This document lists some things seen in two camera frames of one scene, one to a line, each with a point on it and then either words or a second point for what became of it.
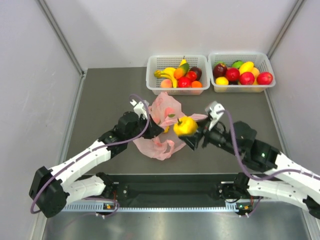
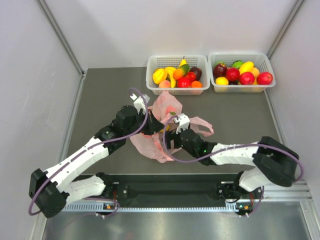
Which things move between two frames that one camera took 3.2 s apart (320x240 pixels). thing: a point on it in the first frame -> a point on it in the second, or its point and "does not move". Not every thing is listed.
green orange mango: [181, 71] does not move
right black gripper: [192, 140] -> [172, 135]
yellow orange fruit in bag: [166, 129] does not move
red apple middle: [232, 74] does not move
